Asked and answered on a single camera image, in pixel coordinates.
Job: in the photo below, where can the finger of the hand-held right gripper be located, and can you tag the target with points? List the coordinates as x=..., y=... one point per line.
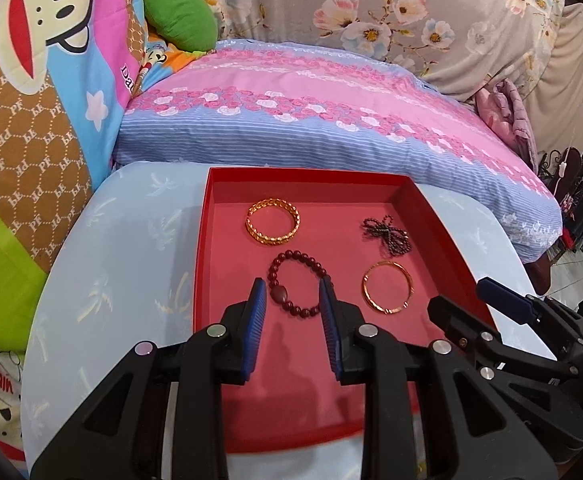
x=501, y=297
x=451, y=320

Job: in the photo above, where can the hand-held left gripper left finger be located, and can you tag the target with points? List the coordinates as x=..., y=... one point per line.
x=256, y=320

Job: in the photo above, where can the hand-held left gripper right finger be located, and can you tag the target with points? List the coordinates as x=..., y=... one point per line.
x=329, y=320

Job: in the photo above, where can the red jewelry box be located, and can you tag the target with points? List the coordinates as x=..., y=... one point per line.
x=321, y=230

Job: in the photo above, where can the thin gold bangle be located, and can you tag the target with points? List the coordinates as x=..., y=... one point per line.
x=387, y=309

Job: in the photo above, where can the dark ornate metal stand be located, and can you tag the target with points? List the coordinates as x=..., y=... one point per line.
x=569, y=170

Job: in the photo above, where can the pink quilted cloth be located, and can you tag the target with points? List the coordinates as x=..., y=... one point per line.
x=506, y=110

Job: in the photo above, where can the pink and blue floral pillow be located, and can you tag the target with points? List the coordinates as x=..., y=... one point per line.
x=321, y=110

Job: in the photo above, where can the beige cloth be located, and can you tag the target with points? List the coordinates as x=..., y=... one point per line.
x=571, y=60

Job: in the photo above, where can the cartoon monkey printed blanket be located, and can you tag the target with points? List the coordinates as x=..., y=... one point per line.
x=46, y=135

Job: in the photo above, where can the green cushion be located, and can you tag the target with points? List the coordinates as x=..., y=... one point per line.
x=181, y=15

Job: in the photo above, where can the grey floral sheet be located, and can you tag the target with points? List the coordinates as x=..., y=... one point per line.
x=371, y=0

